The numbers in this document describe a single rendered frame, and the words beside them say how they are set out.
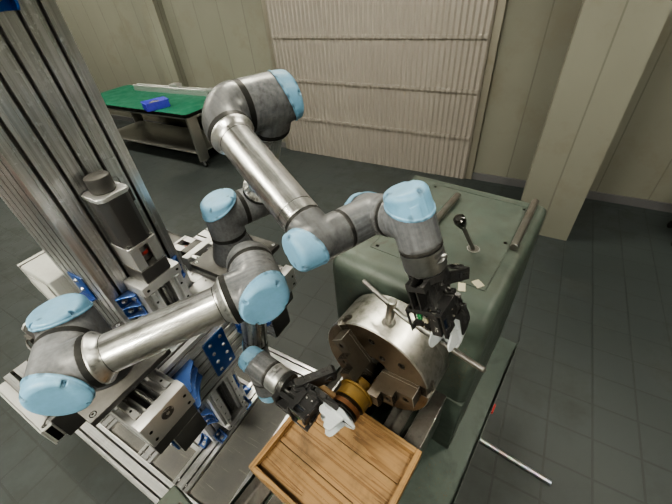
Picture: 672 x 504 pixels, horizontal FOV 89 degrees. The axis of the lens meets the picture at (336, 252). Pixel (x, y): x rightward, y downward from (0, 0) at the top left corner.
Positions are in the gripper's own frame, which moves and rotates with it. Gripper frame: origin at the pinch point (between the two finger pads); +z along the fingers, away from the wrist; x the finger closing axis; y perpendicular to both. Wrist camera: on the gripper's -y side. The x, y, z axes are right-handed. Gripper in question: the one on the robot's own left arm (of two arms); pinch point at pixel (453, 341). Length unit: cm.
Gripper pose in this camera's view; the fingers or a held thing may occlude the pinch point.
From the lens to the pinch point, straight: 76.2
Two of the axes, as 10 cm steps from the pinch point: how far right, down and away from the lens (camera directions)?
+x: 7.3, 0.6, -6.9
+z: 3.4, 8.4, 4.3
